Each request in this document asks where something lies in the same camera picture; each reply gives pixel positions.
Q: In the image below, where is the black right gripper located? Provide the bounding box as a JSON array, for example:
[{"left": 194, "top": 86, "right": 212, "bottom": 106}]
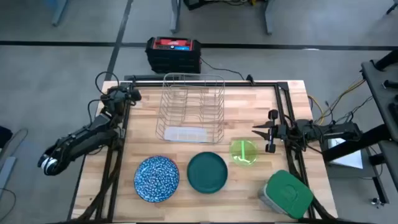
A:
[{"left": 251, "top": 109, "right": 289, "bottom": 154}]

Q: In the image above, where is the light green transparent plate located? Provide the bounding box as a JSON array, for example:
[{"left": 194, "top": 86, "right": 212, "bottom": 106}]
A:
[{"left": 229, "top": 139, "right": 259, "bottom": 167}]

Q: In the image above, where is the dark green plate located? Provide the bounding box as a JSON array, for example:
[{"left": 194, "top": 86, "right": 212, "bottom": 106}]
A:
[{"left": 187, "top": 151, "right": 229, "bottom": 195}]

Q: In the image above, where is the blue floral plate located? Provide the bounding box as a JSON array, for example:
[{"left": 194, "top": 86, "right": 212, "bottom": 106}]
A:
[{"left": 134, "top": 155, "right": 180, "bottom": 203}]

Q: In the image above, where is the red black power station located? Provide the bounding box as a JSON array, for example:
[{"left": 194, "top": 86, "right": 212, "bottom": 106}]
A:
[{"left": 145, "top": 36, "right": 202, "bottom": 75}]

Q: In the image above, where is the green Cascade detergent box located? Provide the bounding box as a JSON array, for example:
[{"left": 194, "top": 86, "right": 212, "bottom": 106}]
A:
[{"left": 257, "top": 169, "right": 314, "bottom": 220}]

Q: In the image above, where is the translucent plastic cutlery tray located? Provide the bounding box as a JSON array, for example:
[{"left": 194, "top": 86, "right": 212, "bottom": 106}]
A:
[{"left": 164, "top": 126, "right": 208, "bottom": 143}]

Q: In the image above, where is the white paper sheet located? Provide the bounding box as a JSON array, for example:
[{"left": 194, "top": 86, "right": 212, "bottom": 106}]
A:
[{"left": 326, "top": 138, "right": 364, "bottom": 170}]

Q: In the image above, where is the grey table leg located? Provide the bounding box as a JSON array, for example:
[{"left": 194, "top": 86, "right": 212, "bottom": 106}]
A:
[
  {"left": 169, "top": 0, "right": 182, "bottom": 34},
  {"left": 264, "top": 0, "right": 275, "bottom": 35}
]

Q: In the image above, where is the grey side table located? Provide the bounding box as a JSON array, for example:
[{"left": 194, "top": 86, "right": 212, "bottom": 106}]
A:
[{"left": 360, "top": 58, "right": 398, "bottom": 144}]

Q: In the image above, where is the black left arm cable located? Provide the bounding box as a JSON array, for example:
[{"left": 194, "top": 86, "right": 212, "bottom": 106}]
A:
[{"left": 88, "top": 71, "right": 121, "bottom": 124}]

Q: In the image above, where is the silver wire dish rack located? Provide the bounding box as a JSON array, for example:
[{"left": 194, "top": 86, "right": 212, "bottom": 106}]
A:
[{"left": 154, "top": 72, "right": 226, "bottom": 145}]

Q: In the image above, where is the black power cable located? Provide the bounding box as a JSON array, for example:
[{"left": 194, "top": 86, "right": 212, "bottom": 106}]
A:
[{"left": 200, "top": 57, "right": 254, "bottom": 83}]

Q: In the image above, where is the black table frame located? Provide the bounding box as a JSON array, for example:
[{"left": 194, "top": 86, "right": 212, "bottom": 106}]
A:
[{"left": 71, "top": 81, "right": 340, "bottom": 224}]

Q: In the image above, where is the yellow cable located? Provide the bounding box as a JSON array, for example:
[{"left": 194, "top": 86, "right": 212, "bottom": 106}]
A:
[{"left": 307, "top": 79, "right": 366, "bottom": 125}]

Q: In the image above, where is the black equipment with cables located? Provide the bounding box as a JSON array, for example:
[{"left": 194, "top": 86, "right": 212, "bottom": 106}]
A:
[{"left": 183, "top": 0, "right": 268, "bottom": 10}]

